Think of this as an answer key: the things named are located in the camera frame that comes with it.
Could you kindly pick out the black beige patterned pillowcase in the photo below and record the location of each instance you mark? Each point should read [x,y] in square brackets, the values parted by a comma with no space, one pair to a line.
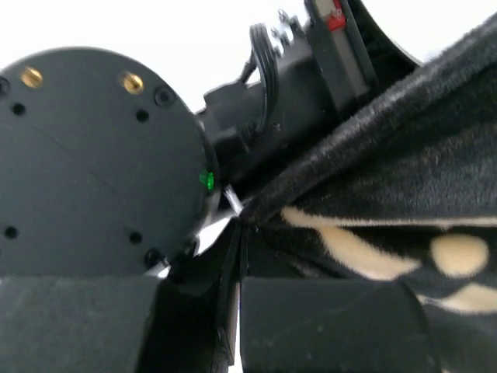
[404,192]

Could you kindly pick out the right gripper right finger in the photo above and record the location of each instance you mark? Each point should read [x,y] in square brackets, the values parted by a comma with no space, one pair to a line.
[319,325]

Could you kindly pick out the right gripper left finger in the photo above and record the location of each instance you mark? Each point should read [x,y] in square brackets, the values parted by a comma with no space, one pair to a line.
[102,324]

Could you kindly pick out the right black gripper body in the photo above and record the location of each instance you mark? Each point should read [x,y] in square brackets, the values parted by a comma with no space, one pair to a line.
[300,80]

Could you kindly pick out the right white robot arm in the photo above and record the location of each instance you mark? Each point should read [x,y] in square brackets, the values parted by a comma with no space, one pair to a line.
[108,178]

